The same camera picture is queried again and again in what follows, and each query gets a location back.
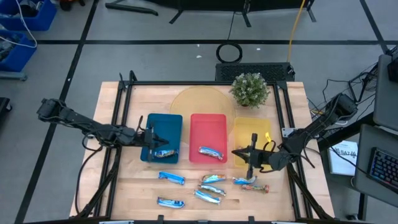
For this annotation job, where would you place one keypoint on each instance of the black room divider panel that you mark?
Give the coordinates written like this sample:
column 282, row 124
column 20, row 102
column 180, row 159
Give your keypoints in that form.
column 217, row 4

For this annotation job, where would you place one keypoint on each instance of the grey desk with keyboard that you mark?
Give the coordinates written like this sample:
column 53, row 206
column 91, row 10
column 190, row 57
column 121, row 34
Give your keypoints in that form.
column 362, row 174

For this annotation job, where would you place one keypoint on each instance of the yellow tape tag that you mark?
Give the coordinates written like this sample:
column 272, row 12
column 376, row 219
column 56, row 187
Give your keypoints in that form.
column 268, row 137

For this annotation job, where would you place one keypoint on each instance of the black metal table frame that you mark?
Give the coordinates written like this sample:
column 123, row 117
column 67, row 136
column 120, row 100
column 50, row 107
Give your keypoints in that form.
column 199, row 83

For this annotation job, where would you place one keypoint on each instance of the black bar on floor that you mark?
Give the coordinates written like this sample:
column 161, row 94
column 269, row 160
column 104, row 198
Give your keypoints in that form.
column 130, row 8

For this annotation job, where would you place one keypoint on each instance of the round yellow placemat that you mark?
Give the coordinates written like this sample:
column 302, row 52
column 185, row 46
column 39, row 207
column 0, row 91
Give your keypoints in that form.
column 202, row 99

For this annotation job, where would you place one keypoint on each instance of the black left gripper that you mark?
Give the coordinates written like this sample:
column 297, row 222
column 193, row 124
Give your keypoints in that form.
column 144, row 138

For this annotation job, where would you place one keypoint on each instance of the yellow plastic bin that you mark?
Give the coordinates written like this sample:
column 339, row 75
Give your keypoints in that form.
column 248, row 130

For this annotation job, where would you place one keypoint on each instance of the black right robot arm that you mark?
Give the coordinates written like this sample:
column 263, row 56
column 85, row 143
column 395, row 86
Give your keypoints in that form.
column 311, row 130

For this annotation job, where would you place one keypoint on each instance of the blue storage crate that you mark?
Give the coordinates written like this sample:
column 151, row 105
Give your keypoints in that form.
column 40, row 18
column 18, row 56

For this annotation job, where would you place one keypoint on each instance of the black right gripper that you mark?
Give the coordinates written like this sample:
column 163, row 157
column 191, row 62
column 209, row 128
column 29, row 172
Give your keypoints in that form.
column 261, row 158

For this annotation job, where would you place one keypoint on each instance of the black perforated computer case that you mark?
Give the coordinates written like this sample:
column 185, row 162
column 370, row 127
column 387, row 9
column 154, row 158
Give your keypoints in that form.
column 255, row 71

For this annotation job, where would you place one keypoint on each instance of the silver mounting plate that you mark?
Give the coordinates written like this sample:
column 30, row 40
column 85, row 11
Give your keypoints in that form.
column 286, row 132

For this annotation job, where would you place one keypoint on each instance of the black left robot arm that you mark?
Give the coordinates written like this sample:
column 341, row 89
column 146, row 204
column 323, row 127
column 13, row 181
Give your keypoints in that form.
column 77, row 119

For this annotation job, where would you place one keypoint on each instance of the small green potted plant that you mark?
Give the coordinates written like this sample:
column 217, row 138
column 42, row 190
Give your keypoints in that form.
column 249, row 90

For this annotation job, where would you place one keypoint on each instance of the black object at floor edge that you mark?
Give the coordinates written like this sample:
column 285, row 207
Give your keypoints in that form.
column 4, row 105

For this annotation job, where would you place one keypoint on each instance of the blue plastic bin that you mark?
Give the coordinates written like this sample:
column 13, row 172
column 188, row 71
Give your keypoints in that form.
column 168, row 127

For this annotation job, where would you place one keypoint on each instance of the orange green Chewy granola bar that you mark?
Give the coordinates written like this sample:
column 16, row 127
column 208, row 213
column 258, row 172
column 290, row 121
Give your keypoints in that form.
column 211, row 152
column 255, row 188

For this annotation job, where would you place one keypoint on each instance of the red plastic bin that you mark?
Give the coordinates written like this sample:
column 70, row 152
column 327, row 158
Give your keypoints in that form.
column 207, row 130

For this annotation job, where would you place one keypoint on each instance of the backlit black keyboard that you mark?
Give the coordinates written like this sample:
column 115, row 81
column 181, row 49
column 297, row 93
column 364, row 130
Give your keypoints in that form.
column 384, row 169

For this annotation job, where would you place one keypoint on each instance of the white printed paper sign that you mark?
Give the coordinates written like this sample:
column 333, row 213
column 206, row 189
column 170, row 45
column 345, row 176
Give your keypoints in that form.
column 340, row 161

